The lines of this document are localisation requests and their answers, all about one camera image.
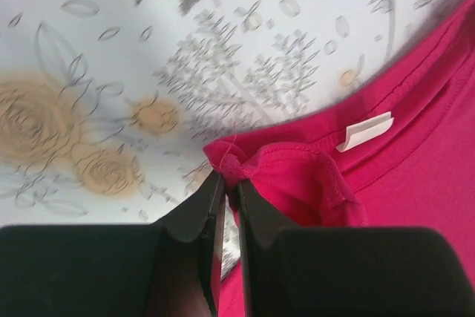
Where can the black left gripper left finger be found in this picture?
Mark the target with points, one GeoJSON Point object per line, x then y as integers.
{"type": "Point", "coordinates": [171, 267]}

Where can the floral table cloth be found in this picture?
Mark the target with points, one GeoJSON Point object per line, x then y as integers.
{"type": "Point", "coordinates": [107, 105]}

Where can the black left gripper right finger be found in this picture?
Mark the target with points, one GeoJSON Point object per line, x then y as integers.
{"type": "Point", "coordinates": [292, 270]}

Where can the pink t shirt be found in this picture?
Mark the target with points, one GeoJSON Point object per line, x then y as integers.
{"type": "Point", "coordinates": [398, 152]}

